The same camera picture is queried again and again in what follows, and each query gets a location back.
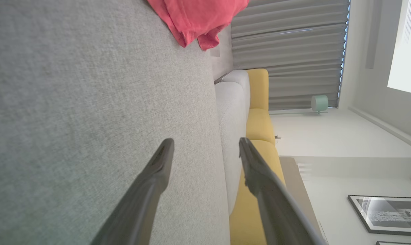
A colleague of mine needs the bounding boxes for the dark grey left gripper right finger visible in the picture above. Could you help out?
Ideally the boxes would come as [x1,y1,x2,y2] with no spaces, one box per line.
[239,137,328,245]

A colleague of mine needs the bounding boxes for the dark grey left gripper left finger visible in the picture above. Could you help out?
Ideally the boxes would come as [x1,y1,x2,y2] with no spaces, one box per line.
[91,138,175,245]

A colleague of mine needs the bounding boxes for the red shorts with white stripe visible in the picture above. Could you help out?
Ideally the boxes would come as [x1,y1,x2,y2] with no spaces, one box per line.
[147,0,249,51]

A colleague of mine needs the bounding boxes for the yellow sofa backrest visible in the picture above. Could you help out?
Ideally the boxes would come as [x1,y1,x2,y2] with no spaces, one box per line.
[230,68,287,245]

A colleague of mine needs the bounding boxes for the grey sofa backrest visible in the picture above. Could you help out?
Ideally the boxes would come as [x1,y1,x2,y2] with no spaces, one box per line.
[215,70,251,215]

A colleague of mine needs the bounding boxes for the mint green cylindrical lamp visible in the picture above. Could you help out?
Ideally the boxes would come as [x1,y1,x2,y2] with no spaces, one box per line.
[311,95,329,114]

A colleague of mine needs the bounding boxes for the grey sofa cushion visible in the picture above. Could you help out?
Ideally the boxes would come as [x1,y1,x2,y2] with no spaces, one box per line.
[0,0,231,245]

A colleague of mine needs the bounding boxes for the grey pleated curtain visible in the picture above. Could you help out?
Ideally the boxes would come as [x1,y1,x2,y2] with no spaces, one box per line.
[231,0,350,111]

